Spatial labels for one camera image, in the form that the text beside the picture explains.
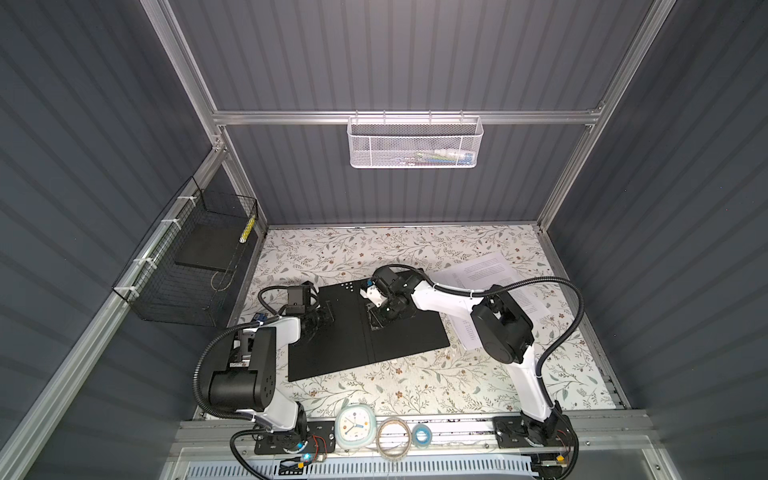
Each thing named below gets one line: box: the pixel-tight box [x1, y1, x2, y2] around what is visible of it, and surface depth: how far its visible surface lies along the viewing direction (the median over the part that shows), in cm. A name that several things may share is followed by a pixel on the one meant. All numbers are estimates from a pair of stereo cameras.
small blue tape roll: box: [412, 423, 433, 449], surface depth 75 cm
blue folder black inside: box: [288, 281, 450, 382], surface depth 91 cm
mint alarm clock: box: [335, 404, 377, 448], surface depth 74 cm
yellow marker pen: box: [239, 217, 256, 243], surface depth 83 cm
